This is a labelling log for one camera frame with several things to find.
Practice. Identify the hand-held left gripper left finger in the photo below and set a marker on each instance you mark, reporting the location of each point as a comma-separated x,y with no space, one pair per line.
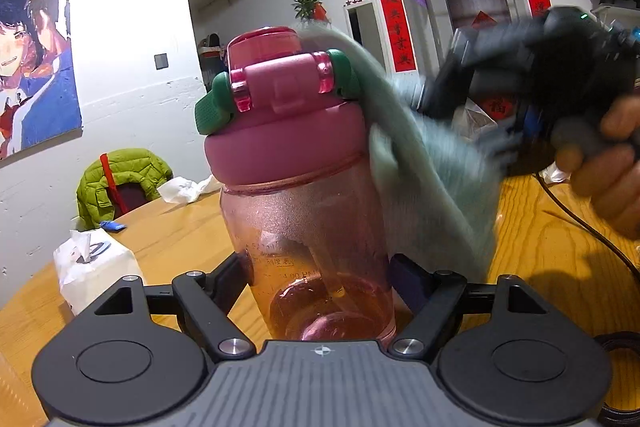
227,282

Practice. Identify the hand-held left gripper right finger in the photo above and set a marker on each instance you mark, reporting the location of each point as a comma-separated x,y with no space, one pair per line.
412,284

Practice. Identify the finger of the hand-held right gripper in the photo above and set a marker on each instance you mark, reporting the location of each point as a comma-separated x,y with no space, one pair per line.
505,144
450,72

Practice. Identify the teal striped cloth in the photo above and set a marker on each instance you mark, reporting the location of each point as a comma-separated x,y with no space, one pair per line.
435,187

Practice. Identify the pink water bottle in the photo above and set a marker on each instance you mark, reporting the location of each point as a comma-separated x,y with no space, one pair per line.
300,217

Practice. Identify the person's right hand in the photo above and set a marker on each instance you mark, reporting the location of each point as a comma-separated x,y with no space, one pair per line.
615,187

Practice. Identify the clear plastic bag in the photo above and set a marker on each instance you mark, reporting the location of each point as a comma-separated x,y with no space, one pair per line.
472,122

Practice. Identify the small crumpled tissue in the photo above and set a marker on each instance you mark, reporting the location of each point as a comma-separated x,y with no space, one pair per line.
555,174

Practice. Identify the red diamond paper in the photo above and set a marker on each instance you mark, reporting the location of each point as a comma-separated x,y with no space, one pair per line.
483,19

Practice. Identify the brown entrance door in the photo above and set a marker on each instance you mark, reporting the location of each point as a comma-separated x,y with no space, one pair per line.
465,2

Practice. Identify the large crumpled white tissue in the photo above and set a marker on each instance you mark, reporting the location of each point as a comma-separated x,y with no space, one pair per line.
180,190

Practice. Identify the maroon banquet chair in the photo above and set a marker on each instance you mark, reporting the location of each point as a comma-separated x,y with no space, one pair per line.
135,196

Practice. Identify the small blue packet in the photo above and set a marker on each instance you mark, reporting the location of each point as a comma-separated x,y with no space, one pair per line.
112,226

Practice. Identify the white tissue pack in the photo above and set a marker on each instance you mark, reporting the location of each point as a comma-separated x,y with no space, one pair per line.
97,269

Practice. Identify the green puffer jacket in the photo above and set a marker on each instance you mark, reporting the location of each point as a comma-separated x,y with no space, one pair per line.
137,169

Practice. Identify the hanging potted plant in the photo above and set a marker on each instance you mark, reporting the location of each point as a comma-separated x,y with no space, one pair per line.
310,7

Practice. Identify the white wall shelf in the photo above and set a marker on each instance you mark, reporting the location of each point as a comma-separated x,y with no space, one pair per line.
620,10

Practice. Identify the grey wall switch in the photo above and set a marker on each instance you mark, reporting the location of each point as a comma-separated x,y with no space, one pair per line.
161,61

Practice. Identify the wall poster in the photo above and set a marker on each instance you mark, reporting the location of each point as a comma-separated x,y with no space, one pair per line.
40,77

